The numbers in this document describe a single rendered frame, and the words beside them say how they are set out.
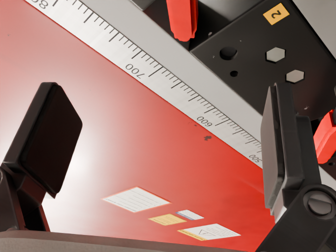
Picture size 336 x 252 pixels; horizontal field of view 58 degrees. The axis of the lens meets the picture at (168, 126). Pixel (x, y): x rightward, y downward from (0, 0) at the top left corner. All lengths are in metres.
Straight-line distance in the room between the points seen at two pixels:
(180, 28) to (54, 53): 0.14
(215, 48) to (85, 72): 0.13
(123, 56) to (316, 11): 0.16
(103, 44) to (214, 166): 0.24
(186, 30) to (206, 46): 0.06
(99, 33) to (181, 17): 0.10
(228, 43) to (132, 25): 0.08
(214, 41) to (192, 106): 0.09
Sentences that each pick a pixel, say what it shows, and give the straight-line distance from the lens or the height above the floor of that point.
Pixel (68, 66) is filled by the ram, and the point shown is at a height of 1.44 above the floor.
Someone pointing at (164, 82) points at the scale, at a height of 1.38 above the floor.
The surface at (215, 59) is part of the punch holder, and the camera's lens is 0.27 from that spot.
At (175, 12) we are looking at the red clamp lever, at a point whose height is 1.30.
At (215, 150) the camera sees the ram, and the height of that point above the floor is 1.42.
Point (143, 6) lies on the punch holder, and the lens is 0.24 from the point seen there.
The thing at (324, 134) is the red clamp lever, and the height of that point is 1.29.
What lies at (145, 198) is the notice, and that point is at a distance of 0.57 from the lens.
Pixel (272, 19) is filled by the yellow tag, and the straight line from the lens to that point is 0.25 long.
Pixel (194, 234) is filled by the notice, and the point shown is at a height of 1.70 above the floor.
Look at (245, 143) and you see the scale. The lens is 0.37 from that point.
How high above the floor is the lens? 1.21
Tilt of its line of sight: 40 degrees up
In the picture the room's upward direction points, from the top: 117 degrees counter-clockwise
